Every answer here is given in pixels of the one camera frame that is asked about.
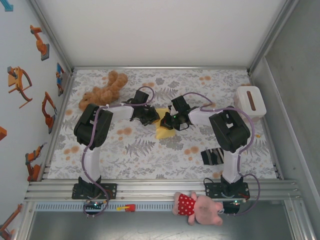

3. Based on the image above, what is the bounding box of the black white striped sock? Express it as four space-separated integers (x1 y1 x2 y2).
200 147 226 166

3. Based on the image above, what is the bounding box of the thin aluminium frame rail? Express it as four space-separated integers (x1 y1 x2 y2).
72 65 251 71

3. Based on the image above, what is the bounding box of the aluminium frame post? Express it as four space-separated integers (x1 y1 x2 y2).
29 0 77 76
246 0 300 76

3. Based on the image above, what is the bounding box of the slim aluminium side rail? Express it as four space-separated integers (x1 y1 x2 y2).
41 72 76 181

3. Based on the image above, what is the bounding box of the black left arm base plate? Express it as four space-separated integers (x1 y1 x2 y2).
71 183 118 200

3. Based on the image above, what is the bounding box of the white tissue box brown slot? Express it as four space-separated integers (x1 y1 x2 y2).
234 85 267 123

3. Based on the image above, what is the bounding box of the pink plush pig red dress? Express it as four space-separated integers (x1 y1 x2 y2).
171 190 224 227

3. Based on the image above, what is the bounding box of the orange curved gripper wall sticker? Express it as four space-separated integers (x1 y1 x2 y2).
6 66 33 109

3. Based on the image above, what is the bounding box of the blue orange wall sticker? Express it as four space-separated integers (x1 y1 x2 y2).
55 62 66 97

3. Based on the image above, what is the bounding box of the yellow paper sheet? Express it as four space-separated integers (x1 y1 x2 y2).
154 107 176 140

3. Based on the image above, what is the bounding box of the wide grooved aluminium rail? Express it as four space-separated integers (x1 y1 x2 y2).
24 178 304 203

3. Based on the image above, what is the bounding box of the perforated grey cable duct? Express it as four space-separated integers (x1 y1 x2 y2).
34 202 176 212

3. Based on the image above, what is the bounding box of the brown teddy bear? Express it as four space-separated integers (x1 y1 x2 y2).
78 70 129 117

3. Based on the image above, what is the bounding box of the floral patterned table mat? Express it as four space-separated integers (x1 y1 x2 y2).
47 68 277 180

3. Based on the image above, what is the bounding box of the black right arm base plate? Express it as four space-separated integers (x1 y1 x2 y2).
204 181 250 201

